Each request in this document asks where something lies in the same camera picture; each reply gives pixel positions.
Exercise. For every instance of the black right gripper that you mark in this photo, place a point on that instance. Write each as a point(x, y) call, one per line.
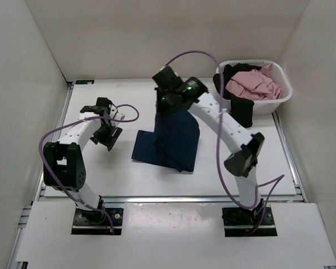
point(159, 108)

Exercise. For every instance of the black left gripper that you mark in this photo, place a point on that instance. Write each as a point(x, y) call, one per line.
point(109, 140)

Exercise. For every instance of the dark blue denim trousers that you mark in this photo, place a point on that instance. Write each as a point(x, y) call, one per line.
point(172, 144)

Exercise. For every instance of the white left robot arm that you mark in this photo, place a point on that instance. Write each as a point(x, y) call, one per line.
point(64, 168)

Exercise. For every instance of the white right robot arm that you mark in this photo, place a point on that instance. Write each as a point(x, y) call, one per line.
point(243, 145)

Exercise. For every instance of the small blue label sticker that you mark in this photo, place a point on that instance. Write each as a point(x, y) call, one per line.
point(84, 82)

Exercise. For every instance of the black garment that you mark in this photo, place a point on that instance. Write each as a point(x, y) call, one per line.
point(241, 109)

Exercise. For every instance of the pink garment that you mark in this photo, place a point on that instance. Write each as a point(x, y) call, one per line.
point(255, 85)

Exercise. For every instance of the white laundry basket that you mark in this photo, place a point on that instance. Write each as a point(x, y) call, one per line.
point(278, 76)

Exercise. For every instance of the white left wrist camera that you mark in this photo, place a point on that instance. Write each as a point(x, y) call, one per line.
point(117, 117)

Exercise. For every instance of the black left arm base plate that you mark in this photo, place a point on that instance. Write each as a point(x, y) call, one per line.
point(93, 223)

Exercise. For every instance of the aluminium table edge rail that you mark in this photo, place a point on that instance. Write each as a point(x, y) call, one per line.
point(25, 211)

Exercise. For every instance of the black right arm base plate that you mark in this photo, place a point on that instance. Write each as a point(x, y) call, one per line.
point(238, 224)

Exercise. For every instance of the aluminium right side rail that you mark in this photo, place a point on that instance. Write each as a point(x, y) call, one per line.
point(285, 151)

